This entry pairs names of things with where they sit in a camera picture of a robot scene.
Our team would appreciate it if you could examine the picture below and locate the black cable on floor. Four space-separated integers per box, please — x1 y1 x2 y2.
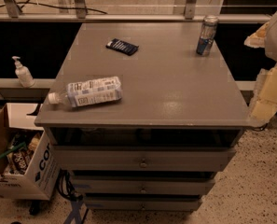
55 170 84 203

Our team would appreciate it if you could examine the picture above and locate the snack bag in box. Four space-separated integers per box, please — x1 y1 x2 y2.
7 148 34 175

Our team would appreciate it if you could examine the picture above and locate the green stick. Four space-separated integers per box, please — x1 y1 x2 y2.
0 142 27 160

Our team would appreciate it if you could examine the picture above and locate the bottom grey drawer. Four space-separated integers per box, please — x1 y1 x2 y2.
84 198 201 212

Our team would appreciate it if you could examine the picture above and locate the red bull can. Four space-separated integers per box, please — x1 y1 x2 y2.
196 15 219 56

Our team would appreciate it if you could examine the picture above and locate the white pump dispenser bottle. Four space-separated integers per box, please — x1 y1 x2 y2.
12 56 35 88

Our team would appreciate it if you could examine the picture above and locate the grey drawer cabinet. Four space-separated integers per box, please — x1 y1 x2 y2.
35 22 247 201

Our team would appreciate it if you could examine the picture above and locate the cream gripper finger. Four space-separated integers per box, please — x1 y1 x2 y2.
249 64 277 123
244 21 270 49

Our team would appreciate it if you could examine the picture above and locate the middle grey drawer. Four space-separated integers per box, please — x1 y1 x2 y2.
72 176 215 195

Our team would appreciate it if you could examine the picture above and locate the top grey drawer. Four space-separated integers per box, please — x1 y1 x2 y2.
51 146 236 172

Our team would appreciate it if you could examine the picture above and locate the metal railing frame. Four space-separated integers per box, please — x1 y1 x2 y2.
0 0 270 23

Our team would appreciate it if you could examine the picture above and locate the dark blue snack packet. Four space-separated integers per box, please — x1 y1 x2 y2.
105 38 139 56

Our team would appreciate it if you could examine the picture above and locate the clear plastic water bottle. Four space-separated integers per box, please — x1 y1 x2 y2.
48 77 122 108

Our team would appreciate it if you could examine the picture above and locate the white cardboard box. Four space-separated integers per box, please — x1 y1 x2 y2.
0 103 60 200

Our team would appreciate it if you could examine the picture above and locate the grey drawer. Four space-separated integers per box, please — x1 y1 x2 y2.
84 198 201 212
51 146 236 172
72 176 215 195

